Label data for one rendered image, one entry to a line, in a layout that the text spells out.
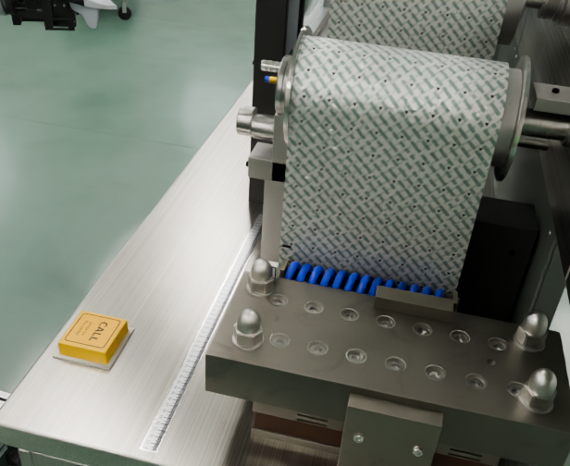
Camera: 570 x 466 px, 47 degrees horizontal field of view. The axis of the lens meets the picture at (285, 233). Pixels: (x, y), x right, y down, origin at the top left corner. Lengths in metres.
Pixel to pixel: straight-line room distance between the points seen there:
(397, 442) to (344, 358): 0.11
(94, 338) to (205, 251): 0.28
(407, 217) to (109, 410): 0.44
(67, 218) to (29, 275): 0.39
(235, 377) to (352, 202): 0.25
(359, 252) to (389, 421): 0.23
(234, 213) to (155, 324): 0.33
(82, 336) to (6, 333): 1.46
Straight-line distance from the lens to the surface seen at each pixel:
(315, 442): 0.83
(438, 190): 0.80
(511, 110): 0.77
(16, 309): 2.48
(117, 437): 0.85
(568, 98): 0.81
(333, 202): 0.82
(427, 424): 0.73
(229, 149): 1.44
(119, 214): 2.90
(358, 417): 0.73
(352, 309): 0.82
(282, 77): 0.80
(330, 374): 0.74
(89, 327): 0.95
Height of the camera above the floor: 1.56
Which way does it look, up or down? 34 degrees down
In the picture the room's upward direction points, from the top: 4 degrees clockwise
